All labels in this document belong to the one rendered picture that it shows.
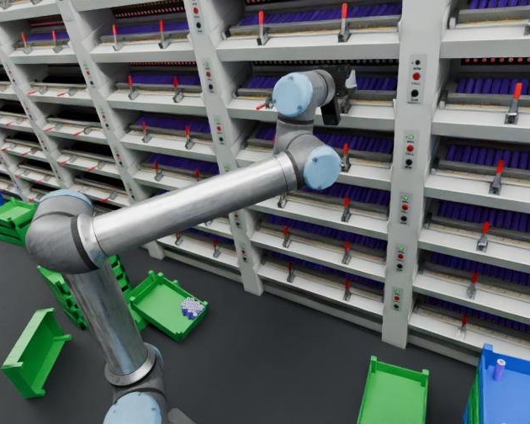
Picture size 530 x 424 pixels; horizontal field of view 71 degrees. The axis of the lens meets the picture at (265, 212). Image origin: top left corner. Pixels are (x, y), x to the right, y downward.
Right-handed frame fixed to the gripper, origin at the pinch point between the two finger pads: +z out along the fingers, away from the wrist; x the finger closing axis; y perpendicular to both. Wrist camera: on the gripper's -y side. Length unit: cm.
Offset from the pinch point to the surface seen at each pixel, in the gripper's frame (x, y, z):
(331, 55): 3.2, 9.2, -5.4
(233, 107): 41.5, -7.2, -3.1
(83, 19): 115, 25, -6
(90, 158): 155, -43, 7
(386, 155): -12.0, -20.8, 6.0
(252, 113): 33.3, -8.9, -2.9
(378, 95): -9.0, -2.1, 2.1
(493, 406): -53, -68, -32
